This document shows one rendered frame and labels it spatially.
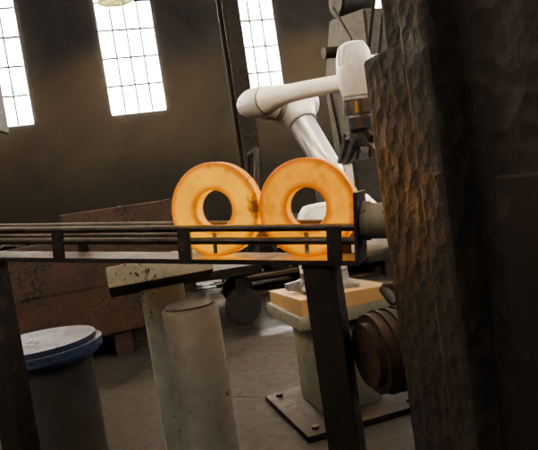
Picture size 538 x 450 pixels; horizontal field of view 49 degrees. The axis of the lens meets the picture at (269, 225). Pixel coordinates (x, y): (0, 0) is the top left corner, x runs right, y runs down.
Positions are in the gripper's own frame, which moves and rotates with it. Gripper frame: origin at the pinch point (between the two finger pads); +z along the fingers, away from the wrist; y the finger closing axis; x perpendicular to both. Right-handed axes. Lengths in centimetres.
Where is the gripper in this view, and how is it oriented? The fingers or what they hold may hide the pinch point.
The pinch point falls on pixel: (367, 182)
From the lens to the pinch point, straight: 181.2
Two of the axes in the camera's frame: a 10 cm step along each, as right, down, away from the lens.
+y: -6.5, -0.5, 7.6
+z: 1.4, 9.7, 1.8
